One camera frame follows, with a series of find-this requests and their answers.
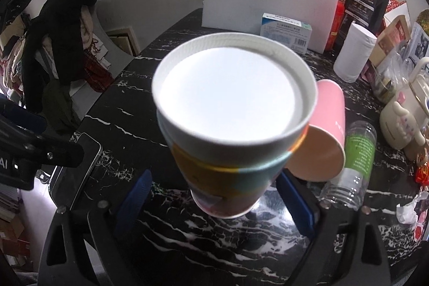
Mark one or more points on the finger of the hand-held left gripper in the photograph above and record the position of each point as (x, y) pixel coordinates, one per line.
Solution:
(23, 118)
(57, 150)

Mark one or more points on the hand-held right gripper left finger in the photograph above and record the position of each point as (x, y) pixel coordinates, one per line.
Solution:
(133, 202)

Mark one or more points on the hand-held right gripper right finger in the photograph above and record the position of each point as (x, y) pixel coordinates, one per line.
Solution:
(299, 205)

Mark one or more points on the pink paper cup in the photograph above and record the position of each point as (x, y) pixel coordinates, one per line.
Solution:
(326, 125)

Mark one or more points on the black smartphone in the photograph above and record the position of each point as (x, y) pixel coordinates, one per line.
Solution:
(75, 177)

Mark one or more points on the dark green garment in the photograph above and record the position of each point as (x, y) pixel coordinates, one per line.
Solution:
(60, 108)

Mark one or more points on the clear bottle with green label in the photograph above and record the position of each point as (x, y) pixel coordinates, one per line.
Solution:
(358, 152)

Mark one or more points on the red plaid cloth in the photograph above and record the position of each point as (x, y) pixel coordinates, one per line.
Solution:
(97, 71)

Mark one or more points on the black garment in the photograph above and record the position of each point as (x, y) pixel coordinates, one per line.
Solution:
(65, 34)

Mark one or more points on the beige cloth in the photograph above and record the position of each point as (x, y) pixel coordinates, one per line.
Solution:
(87, 27)

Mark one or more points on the crumpled wrapper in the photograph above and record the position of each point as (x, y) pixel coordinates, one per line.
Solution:
(410, 210)

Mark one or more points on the cream cartoon mug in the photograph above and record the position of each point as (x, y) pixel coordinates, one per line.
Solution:
(398, 125)

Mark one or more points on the clear plastic bag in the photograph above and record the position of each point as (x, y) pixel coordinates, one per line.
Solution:
(390, 74)

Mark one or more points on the white paper roll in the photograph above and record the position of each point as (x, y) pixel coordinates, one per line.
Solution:
(355, 53)

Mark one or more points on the cream kettle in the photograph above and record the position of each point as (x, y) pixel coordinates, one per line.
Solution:
(417, 84)

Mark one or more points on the blue and white medicine box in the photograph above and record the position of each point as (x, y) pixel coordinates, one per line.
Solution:
(288, 29)

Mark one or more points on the red package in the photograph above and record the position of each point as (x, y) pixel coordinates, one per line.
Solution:
(335, 24)

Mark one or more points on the brown cardboard box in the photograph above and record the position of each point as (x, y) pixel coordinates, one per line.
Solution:
(397, 32)

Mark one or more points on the black printed pouch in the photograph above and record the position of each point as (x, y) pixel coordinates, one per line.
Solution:
(363, 1)

